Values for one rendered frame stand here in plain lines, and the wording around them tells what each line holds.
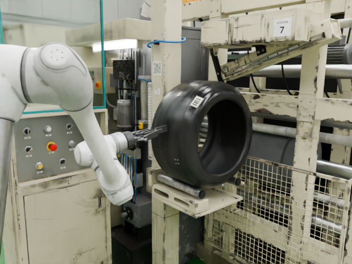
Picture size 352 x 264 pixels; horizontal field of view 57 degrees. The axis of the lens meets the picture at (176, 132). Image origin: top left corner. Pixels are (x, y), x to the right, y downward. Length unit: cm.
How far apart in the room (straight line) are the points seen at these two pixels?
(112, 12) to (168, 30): 1113
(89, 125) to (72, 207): 108
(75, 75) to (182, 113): 81
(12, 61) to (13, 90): 6
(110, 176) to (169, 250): 110
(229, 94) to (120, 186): 74
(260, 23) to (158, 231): 134
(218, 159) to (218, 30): 74
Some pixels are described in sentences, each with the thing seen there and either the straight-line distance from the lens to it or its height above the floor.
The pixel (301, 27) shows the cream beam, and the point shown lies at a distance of 168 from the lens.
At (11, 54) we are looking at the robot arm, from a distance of 82.
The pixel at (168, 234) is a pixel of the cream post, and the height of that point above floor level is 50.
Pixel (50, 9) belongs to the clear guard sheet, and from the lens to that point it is 190.
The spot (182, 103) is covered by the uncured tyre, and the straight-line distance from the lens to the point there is 152.
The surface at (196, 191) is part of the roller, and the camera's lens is 162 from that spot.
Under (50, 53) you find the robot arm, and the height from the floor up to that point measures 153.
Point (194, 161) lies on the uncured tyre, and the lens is 152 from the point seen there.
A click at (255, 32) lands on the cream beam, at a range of 174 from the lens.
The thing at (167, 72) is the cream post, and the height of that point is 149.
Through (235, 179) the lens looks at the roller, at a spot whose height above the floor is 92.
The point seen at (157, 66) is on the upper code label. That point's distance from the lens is 187.
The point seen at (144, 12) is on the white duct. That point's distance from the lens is 248.
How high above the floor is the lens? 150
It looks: 11 degrees down
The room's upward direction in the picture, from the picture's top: 1 degrees clockwise
